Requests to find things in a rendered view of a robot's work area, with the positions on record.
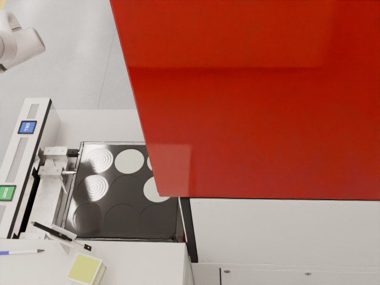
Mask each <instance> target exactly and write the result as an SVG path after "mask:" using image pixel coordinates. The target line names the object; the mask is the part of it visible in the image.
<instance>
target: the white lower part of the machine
mask: <svg viewBox="0 0 380 285"><path fill-rule="evenodd" d="M191 268H192V274H193V280H194V284H195V285H380V267H358V266H316V265H274V264H232V263H210V262H198V263H191Z"/></svg>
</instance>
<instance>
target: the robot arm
mask: <svg viewBox="0 0 380 285"><path fill-rule="evenodd" d="M45 51H46V49H45V45H44V42H43V40H42V38H41V37H40V35H39V34H38V32H37V31H36V30H35V29H34V28H33V27H28V28H26V29H23V28H22V27H21V25H20V23H19V22H18V20H17V18H16V16H15V15H14V14H13V13H12V12H10V11H7V10H0V73H2V74H3V73H5V71H6V70H8V69H11V68H13V67H15V66H17V65H19V64H21V63H23V62H25V61H27V60H29V59H31V58H33V57H35V56H37V55H39V54H42V53H44V52H45Z"/></svg>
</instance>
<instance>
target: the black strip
mask: <svg viewBox="0 0 380 285"><path fill-rule="evenodd" d="M51 103H52V100H51V98H50V100H49V103H48V106H47V109H46V113H45V116H44V119H43V122H42V126H41V129H40V133H39V135H38V138H37V142H36V145H35V148H34V151H33V154H32V158H31V161H30V164H29V167H28V171H27V174H26V177H25V181H24V184H23V187H22V190H21V193H20V197H19V200H18V203H17V206H16V209H15V213H14V216H13V219H12V222H11V226H10V229H9V232H8V235H7V239H11V235H12V232H13V229H14V225H15V222H16V219H17V216H18V212H19V209H20V206H21V202H22V199H23V196H24V192H25V189H26V186H27V183H28V179H29V176H30V173H31V170H32V166H33V163H34V159H35V157H36V153H37V150H38V146H39V144H40V140H41V137H42V133H43V131H44V127H45V124H46V120H47V118H48V114H49V111H50V107H51Z"/></svg>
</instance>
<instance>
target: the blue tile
mask: <svg viewBox="0 0 380 285"><path fill-rule="evenodd" d="M34 124H35V122H23V123H22V125H21V129H20V132H32V131H33V127H34Z"/></svg>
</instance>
